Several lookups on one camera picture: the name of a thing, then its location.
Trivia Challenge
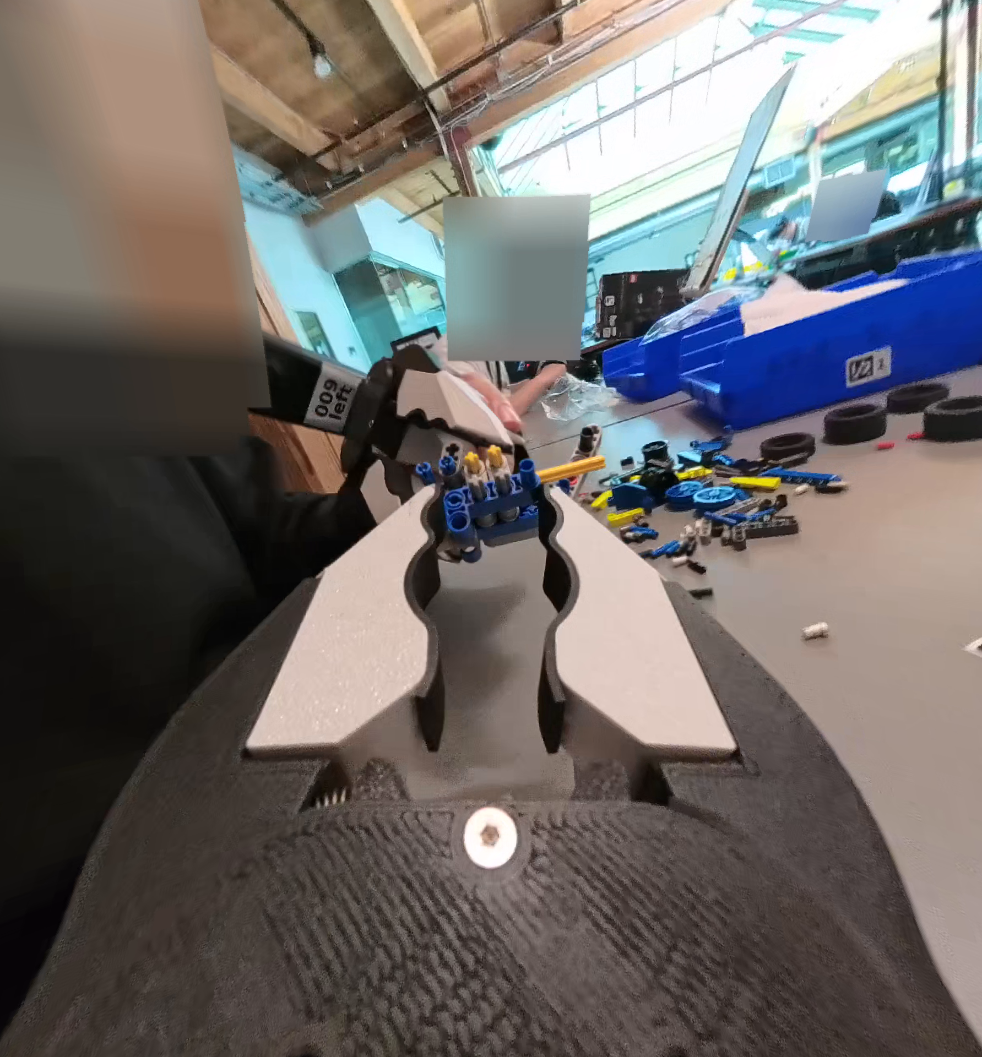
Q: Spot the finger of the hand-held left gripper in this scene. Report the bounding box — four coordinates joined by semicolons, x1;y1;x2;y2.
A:
395;367;533;464
375;442;436;505

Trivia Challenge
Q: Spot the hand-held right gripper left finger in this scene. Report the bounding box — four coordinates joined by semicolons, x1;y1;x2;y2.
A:
243;483;444;786

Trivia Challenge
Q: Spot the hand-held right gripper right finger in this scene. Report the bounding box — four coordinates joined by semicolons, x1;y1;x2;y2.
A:
538;483;740;786

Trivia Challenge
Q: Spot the blue toy brick engine assembly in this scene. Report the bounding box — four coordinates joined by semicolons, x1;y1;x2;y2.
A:
415;423;607;564

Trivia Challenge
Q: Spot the person's left forearm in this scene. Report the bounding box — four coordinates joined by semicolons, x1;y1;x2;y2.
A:
210;462;380;596

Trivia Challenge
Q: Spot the clear plastic bag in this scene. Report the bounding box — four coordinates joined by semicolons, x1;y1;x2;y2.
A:
639;289;744;344
540;372;620;422

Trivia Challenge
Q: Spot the pile of loose toy bricks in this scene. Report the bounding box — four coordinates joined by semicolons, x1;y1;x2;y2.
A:
585;438;849;576

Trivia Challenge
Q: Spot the blue plastic bin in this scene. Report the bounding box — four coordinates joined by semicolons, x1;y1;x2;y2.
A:
602;301;748;406
679;243;982;432

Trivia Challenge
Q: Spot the black cardboard box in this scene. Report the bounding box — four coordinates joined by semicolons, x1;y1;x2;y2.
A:
594;268;694;340

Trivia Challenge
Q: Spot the person's black clothing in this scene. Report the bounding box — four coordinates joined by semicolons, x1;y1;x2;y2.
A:
0;429;327;1057

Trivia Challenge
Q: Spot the white paper sheet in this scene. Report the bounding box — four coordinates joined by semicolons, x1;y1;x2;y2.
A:
742;273;909;335

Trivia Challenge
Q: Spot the white leaning board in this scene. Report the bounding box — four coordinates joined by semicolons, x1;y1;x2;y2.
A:
689;62;797;294

